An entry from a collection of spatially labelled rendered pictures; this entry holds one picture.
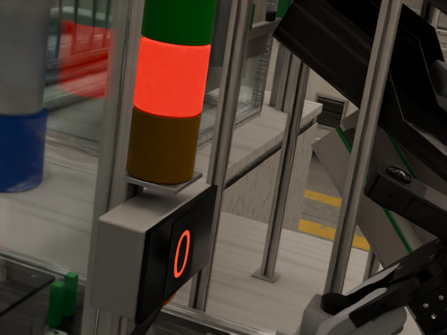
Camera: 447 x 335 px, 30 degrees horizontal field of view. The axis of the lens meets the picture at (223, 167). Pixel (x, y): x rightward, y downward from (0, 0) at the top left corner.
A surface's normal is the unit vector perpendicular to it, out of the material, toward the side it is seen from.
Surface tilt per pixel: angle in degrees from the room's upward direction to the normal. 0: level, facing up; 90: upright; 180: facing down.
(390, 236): 90
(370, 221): 90
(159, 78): 90
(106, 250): 90
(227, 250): 0
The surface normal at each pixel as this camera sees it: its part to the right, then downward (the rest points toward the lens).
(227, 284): 0.15, -0.94
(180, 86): 0.30, 0.34
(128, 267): -0.36, 0.25
